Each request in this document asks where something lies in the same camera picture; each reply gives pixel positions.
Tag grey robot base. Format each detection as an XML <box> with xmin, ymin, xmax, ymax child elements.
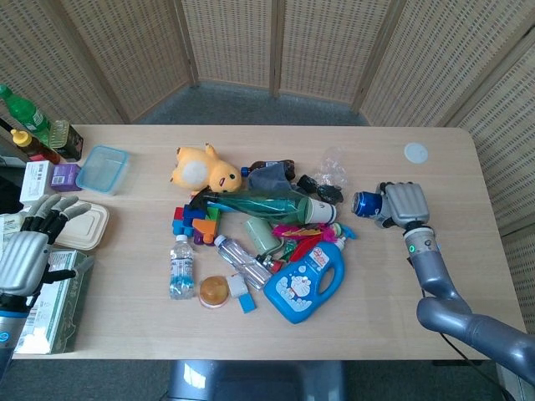
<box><xmin>168</xmin><ymin>359</ymin><xmax>349</xmax><ymax>401</ymax></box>

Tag colourful feather shuttlecock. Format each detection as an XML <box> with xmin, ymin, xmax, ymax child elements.
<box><xmin>272</xmin><ymin>221</ymin><xmax>357</xmax><ymax>244</ymax></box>

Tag blue detergent bottle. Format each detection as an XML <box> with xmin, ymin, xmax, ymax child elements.
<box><xmin>262</xmin><ymin>236</ymin><xmax>356</xmax><ymax>325</ymax></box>

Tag green soda bottle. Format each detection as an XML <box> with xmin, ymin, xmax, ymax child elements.
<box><xmin>0</xmin><ymin>84</ymin><xmax>58</xmax><ymax>147</ymax></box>

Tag blue and white can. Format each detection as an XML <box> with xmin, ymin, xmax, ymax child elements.
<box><xmin>351</xmin><ymin>190</ymin><xmax>385</xmax><ymax>219</ymax></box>

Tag beige lunch box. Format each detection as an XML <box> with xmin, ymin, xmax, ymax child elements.
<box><xmin>53</xmin><ymin>199</ymin><xmax>110</xmax><ymax>251</ymax></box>

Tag green plastic bottle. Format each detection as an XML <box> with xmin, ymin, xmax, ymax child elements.
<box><xmin>188</xmin><ymin>188</ymin><xmax>313</xmax><ymax>222</ymax></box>

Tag grey cloth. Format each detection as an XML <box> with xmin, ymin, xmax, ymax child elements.
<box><xmin>246</xmin><ymin>163</ymin><xmax>293</xmax><ymax>193</ymax></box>

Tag small labelled water bottle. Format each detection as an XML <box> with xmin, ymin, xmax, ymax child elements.
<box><xmin>168</xmin><ymin>234</ymin><xmax>196</xmax><ymax>300</ymax></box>

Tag yellow capped sauce bottle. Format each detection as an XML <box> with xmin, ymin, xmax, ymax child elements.
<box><xmin>10</xmin><ymin>128</ymin><xmax>62</xmax><ymax>165</ymax></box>

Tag yellow plush toy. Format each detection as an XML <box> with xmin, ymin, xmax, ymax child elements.
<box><xmin>169</xmin><ymin>142</ymin><xmax>243</xmax><ymax>197</ymax></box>

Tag white barcode box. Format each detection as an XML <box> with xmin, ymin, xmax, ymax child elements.
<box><xmin>19</xmin><ymin>160</ymin><xmax>55</xmax><ymax>205</ymax></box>

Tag green and white carton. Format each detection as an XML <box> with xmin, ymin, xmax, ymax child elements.
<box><xmin>13</xmin><ymin>248</ymin><xmax>94</xmax><ymax>356</ymax></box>

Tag purple small box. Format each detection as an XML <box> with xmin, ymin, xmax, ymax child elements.
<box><xmin>49</xmin><ymin>163</ymin><xmax>83</xmax><ymax>193</ymax></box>

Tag dark tea tin box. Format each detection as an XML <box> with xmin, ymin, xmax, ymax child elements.
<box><xmin>49</xmin><ymin>119</ymin><xmax>84</xmax><ymax>163</ymax></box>

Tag blue plastic food container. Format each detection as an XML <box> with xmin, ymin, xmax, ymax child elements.
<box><xmin>75</xmin><ymin>144</ymin><xmax>130</xmax><ymax>196</ymax></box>

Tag pale green paint roller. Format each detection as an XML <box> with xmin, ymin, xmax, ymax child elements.
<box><xmin>244</xmin><ymin>216</ymin><xmax>286</xmax><ymax>268</ymax></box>

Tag black plastic bag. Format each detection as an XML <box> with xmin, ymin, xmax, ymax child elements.
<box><xmin>296</xmin><ymin>174</ymin><xmax>347</xmax><ymax>206</ymax></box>

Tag colourful toy blocks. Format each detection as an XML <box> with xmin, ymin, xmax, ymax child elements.
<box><xmin>171</xmin><ymin>204</ymin><xmax>223</xmax><ymax>246</ymax></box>

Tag orange jelly cup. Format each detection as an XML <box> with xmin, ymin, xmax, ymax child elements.
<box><xmin>198</xmin><ymin>275</ymin><xmax>231</xmax><ymax>311</ymax></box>

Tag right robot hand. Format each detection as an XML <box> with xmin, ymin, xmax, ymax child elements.
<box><xmin>373</xmin><ymin>180</ymin><xmax>431</xmax><ymax>229</ymax></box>

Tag clear empty plastic bottle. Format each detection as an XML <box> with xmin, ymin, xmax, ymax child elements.
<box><xmin>213</xmin><ymin>234</ymin><xmax>273</xmax><ymax>290</ymax></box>

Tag white round table cap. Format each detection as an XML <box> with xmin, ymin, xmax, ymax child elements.
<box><xmin>403</xmin><ymin>142</ymin><xmax>430</xmax><ymax>165</ymax></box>

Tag white paper cup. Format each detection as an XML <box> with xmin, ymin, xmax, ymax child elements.
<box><xmin>297</xmin><ymin>196</ymin><xmax>338</xmax><ymax>225</ymax></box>

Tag brown cola bottle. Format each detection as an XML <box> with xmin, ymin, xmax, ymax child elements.
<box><xmin>240</xmin><ymin>158</ymin><xmax>298</xmax><ymax>179</ymax></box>

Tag clear crumpled plastic wrap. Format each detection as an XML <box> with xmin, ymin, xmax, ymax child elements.
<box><xmin>313</xmin><ymin>145</ymin><xmax>350</xmax><ymax>189</ymax></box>

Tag white paper packet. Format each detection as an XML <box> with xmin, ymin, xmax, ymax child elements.
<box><xmin>0</xmin><ymin>211</ymin><xmax>26</xmax><ymax>251</ymax></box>

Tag woven folding screen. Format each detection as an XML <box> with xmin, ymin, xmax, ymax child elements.
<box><xmin>0</xmin><ymin>0</ymin><xmax>535</xmax><ymax>235</ymax></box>

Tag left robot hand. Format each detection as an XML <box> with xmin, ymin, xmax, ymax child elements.
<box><xmin>0</xmin><ymin>194</ymin><xmax>95</xmax><ymax>308</ymax></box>

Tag red snack packet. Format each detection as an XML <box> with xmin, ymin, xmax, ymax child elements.
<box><xmin>271</xmin><ymin>240</ymin><xmax>323</xmax><ymax>272</ymax></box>

